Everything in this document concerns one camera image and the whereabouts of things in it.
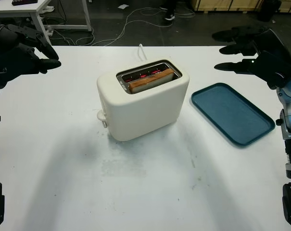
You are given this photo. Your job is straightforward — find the black floor cable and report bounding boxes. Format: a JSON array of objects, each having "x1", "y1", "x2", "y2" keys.
[{"x1": 48, "y1": 0, "x2": 95, "y2": 46}]

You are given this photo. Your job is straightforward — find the black bin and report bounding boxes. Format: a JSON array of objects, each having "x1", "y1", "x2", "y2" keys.
[{"x1": 257, "y1": 0, "x2": 282, "y2": 22}]

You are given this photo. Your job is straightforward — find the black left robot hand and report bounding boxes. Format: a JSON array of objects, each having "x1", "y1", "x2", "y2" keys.
[{"x1": 0, "y1": 23, "x2": 62, "y2": 89}]

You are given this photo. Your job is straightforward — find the white toast slice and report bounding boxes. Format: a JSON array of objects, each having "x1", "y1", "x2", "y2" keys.
[{"x1": 128, "y1": 68, "x2": 174, "y2": 94}]

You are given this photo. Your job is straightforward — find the white floor cable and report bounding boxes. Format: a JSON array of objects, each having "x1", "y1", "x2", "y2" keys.
[{"x1": 75, "y1": 7, "x2": 196, "y2": 47}]

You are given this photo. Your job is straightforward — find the dark keyboard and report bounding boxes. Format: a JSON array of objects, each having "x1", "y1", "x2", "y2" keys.
[{"x1": 12, "y1": 0, "x2": 38, "y2": 6}]

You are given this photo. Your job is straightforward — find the white toaster cord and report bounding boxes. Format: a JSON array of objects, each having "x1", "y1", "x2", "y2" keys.
[{"x1": 137, "y1": 43, "x2": 148, "y2": 61}]

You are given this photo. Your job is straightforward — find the white background desk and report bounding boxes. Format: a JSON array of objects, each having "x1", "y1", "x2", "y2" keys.
[{"x1": 0, "y1": 0, "x2": 93, "y2": 45}]

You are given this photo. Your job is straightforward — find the cream two-slot toaster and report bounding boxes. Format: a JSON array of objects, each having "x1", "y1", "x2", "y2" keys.
[{"x1": 96, "y1": 59, "x2": 190, "y2": 142}]

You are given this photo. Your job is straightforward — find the blue rectangular tray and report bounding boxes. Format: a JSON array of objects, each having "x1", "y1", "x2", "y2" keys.
[{"x1": 190, "y1": 82, "x2": 276, "y2": 147}]

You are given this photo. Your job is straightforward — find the tan stacked cartons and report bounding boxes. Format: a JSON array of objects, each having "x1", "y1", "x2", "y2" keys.
[{"x1": 194, "y1": 0, "x2": 291, "y2": 13}]

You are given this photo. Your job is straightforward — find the standing person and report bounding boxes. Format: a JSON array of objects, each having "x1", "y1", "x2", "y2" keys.
[{"x1": 159, "y1": 0, "x2": 177, "y2": 21}]

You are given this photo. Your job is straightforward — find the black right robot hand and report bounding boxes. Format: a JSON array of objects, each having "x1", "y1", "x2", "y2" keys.
[{"x1": 212, "y1": 25, "x2": 291, "y2": 78}]

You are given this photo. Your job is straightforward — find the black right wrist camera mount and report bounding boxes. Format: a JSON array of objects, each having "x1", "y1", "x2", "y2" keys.
[{"x1": 254, "y1": 51, "x2": 291, "y2": 90}]

